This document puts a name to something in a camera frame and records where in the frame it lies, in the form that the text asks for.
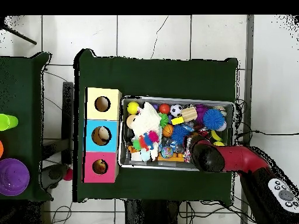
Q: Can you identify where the cream waffle cloth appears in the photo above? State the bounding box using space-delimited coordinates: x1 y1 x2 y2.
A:
129 101 162 138

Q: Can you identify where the multicolour spiky caterpillar toy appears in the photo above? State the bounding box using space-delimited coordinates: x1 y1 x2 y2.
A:
132 130 160 152

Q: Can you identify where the shallow clear mesh bin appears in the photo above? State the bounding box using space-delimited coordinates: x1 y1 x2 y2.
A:
118 95 235 172

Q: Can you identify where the wooden box with three holes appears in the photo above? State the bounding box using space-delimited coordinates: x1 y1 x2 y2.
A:
82 87 123 183

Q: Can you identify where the small basketball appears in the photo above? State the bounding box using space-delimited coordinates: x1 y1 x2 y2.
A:
162 124 175 138

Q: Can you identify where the yellow plastic ball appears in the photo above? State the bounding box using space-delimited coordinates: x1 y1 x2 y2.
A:
126 101 140 115

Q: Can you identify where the small soccer ball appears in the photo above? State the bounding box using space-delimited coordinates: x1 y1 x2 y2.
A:
169 104 183 117

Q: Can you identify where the small blue spiky ball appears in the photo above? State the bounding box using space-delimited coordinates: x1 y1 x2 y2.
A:
171 124 191 144

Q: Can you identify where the globe print ball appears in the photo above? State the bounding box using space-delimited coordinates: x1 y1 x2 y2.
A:
161 145 174 159

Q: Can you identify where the striped wooden block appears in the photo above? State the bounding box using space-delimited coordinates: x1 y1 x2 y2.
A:
180 106 199 123

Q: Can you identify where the dark green table cloth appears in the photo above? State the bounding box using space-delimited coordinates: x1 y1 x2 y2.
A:
0 51 54 202
72 48 239 203

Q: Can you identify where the large blue spiky ball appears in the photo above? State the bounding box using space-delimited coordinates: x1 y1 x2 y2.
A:
202 108 225 131

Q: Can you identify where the grey box with red button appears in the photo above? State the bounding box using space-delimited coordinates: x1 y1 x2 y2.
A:
40 163 74 190

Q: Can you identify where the lime green cup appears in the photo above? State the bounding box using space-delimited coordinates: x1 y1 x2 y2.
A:
0 113 19 131

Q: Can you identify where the purple plastic bowl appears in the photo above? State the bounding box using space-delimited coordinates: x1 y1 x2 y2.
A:
0 158 30 197

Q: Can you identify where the black rod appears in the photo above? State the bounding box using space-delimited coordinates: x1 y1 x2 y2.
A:
0 23 37 46

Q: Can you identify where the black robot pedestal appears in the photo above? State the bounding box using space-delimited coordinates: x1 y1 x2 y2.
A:
124 199 180 224

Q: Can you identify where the black power cable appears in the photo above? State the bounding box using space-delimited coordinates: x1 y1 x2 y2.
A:
234 129 299 144

